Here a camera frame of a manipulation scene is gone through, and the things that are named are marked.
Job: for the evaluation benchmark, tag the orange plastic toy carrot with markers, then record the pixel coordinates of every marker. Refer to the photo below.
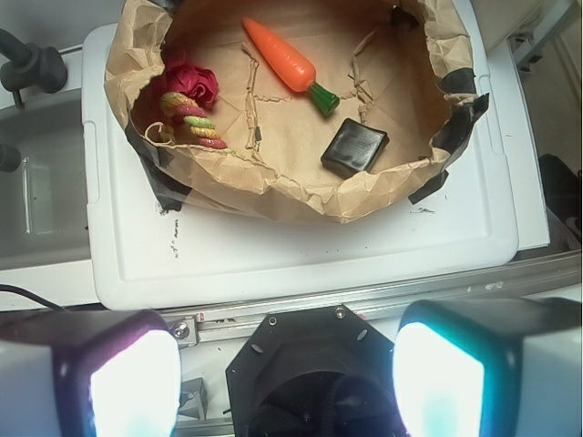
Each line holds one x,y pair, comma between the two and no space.
292,68

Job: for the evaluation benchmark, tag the black clamp knob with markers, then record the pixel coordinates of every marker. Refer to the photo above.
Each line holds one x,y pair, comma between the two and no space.
30,65

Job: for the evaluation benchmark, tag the aluminium extrusion rail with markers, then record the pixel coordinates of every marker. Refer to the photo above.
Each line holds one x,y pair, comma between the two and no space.
193,325

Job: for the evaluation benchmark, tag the crumpled brown paper bag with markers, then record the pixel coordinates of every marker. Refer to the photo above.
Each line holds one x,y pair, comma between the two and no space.
403,67

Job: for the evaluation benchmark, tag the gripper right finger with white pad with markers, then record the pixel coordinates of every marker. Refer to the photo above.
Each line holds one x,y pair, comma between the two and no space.
493,367

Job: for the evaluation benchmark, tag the multicolour twisted rope toy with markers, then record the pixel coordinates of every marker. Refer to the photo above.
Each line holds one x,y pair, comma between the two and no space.
182,120

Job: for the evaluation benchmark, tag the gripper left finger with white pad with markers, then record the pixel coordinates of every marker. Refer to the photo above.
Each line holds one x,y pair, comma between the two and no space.
88,373

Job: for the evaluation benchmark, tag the white plastic bin lid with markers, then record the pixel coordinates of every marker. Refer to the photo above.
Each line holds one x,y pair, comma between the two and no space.
145,258

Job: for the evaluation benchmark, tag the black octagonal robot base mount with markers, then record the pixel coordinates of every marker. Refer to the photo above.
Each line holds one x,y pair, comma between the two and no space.
319,372

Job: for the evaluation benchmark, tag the small black box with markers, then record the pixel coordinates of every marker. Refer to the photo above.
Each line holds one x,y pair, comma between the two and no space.
353,149

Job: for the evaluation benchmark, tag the metal corner bracket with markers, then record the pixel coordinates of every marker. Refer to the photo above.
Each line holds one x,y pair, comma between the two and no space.
193,401

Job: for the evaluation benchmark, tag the red crumpled paper flower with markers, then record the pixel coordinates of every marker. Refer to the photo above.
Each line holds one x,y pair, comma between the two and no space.
191,80

